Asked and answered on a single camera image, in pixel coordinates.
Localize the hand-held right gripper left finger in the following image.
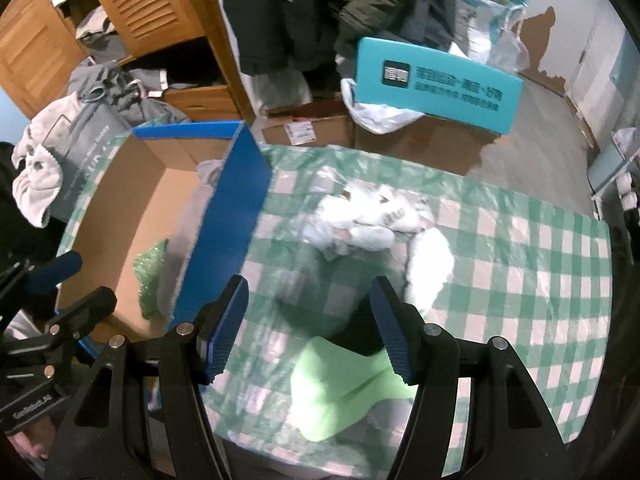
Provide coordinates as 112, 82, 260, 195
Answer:
42, 275, 251, 480

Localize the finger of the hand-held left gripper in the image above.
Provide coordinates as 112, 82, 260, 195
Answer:
0, 286, 118, 367
0, 250, 83, 306

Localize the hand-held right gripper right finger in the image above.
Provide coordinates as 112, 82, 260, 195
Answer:
370, 276, 566, 480

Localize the light green sock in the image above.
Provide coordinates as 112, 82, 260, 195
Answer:
290, 336, 418, 443

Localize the white fluffy sock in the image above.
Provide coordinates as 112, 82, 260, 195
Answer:
407, 230, 456, 311

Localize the cardboard box with blue rim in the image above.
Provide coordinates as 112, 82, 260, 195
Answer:
57, 121, 273, 333

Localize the white socks bundle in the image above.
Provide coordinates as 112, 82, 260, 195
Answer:
300, 180, 436, 261

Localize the person's left hand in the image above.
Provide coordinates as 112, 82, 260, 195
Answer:
6, 427, 49, 462

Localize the dark cloth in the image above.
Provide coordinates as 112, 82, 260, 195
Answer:
0, 142, 63, 266

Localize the green glittery cloth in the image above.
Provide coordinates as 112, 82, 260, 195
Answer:
132, 239, 171, 320

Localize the grey sock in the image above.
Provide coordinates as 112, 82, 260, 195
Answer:
157, 159, 226, 321

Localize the green white checked tablecloth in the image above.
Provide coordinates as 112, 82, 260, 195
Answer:
57, 120, 613, 466

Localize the grey printed bag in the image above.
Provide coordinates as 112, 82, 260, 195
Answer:
52, 105, 133, 221

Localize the grey hoodie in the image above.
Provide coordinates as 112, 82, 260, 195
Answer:
67, 60, 193, 126

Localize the large brown cardboard box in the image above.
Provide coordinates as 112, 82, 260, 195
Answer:
352, 110, 501, 176

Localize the small labelled cardboard box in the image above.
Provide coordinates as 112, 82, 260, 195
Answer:
261, 100, 356, 148

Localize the wooden drawer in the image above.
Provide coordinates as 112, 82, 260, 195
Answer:
162, 85, 241, 121

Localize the grey clothes pile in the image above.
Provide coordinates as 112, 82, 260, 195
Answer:
75, 7, 131, 63

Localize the teal printed box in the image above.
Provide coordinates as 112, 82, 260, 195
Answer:
352, 37, 525, 136

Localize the wooden wardrobe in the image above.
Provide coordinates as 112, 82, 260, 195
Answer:
0, 0, 256, 123

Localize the metal shoe rack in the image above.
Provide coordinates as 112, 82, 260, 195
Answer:
587, 127, 640, 221

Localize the louvered wooden door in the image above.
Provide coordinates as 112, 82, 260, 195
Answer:
80, 0, 208, 58

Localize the black hanging jacket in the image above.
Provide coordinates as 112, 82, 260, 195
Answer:
222, 0, 341, 76

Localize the clear plastic bag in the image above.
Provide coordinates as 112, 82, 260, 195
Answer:
492, 5, 531, 73

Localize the dark olive jacket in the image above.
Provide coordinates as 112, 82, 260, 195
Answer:
320, 0, 456, 58

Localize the blue white plastic bag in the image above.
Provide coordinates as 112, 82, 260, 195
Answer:
452, 0, 533, 61

